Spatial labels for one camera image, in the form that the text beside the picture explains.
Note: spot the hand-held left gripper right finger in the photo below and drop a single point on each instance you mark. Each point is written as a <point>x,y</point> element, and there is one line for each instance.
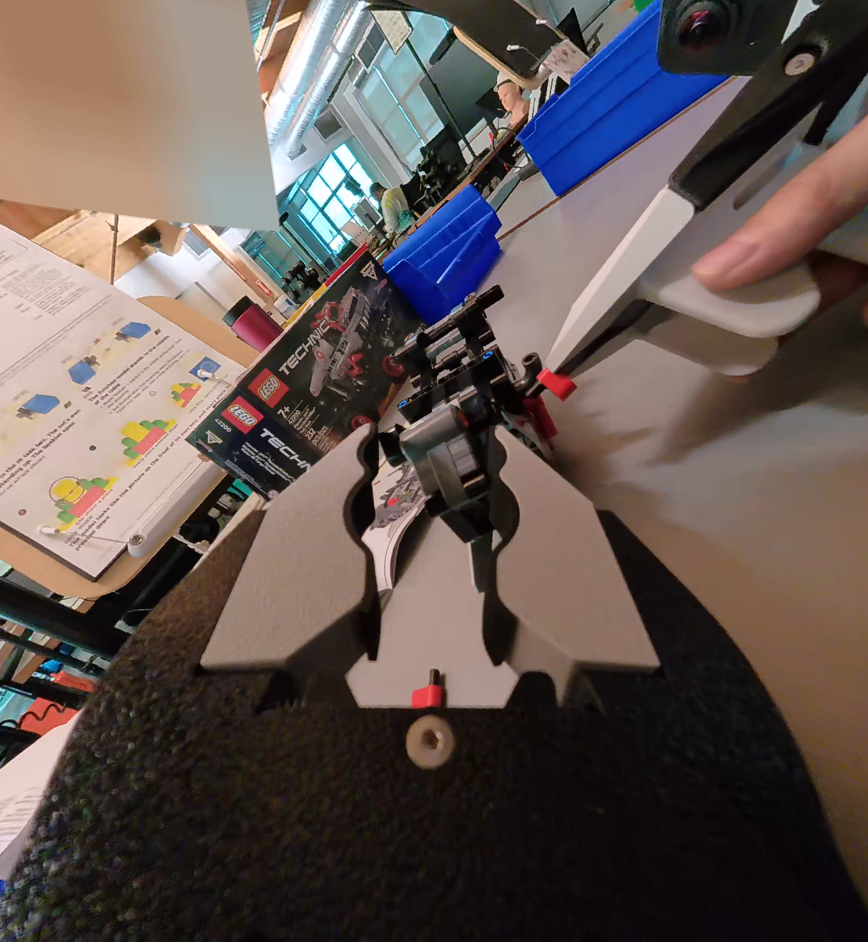
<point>573,589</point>

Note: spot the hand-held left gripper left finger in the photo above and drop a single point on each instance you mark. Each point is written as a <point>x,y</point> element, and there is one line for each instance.
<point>294,589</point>

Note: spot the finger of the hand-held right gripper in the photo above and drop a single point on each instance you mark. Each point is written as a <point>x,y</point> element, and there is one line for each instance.
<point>625,272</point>
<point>610,342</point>

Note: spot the small red brick pin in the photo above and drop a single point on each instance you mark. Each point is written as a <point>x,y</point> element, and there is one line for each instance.
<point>555,383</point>
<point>426,695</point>

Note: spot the grey red toy brick truck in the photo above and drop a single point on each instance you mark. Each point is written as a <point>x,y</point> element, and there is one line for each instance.
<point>448,441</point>

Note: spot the person's right hand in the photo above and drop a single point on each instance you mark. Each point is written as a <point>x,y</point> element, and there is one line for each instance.
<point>809,235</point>

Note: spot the toy instruction booklet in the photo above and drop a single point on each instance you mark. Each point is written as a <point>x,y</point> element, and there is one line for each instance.
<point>404,515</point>

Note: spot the blue storage bin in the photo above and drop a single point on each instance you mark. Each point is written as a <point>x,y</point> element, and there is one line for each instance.
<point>610,110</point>
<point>441,257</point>

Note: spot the black toy set box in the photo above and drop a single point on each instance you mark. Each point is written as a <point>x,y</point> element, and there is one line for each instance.
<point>301,412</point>

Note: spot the mannequin head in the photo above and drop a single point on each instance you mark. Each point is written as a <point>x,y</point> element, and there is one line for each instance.
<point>511,96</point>

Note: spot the white printed paper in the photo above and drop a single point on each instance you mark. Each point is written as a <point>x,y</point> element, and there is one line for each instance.
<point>566,59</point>

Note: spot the black stand pole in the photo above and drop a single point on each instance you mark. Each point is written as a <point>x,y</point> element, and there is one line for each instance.
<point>36,603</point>

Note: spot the dark red tumbler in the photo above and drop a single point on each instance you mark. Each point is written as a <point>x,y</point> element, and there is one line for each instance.
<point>253,324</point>

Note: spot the printed instruction sheet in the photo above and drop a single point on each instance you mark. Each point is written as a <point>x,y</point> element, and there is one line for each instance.
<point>73,368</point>

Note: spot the white paper stack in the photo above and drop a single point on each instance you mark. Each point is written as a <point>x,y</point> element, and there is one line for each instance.
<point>7,795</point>

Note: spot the silver ventilation duct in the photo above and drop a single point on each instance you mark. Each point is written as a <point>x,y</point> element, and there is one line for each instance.
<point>316,73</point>

